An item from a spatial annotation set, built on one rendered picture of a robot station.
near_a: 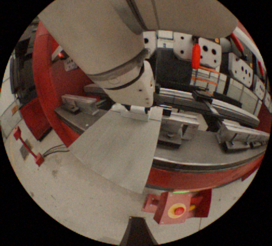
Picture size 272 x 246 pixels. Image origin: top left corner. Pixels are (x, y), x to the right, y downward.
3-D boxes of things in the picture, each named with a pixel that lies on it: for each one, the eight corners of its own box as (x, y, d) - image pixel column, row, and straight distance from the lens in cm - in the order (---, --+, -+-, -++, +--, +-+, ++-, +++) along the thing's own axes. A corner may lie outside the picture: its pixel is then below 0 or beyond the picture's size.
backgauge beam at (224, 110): (85, 95, 101) (82, 86, 99) (93, 91, 109) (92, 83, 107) (257, 128, 158) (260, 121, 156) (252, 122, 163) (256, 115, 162)
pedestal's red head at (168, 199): (152, 218, 51) (162, 228, 34) (161, 192, 50) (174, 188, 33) (190, 217, 59) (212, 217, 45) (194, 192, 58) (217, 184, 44)
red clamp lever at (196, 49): (192, 68, 21) (194, 30, 24) (188, 68, 25) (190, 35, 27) (199, 70, 22) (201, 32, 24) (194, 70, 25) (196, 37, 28)
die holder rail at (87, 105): (63, 105, 96) (61, 96, 93) (68, 102, 97) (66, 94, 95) (93, 115, 53) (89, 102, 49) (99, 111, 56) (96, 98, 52)
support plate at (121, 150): (69, 150, 23) (67, 147, 22) (120, 103, 35) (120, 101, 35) (141, 193, 15) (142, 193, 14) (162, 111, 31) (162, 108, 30)
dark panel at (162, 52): (97, 87, 121) (93, 55, 120) (98, 86, 122) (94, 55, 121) (187, 97, 86) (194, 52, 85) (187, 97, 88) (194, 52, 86)
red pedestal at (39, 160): (36, 161, 231) (12, 130, 203) (42, 154, 223) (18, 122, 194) (38, 167, 215) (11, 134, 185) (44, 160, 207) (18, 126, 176)
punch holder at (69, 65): (65, 71, 63) (63, 48, 66) (75, 69, 67) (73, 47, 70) (75, 67, 50) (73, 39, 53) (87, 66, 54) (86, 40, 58)
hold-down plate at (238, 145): (224, 152, 50) (228, 148, 48) (222, 144, 52) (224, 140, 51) (247, 150, 75) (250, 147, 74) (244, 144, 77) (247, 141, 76)
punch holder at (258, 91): (254, 92, 48) (256, 56, 52) (244, 86, 53) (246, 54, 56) (262, 101, 62) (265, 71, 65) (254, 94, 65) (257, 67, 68)
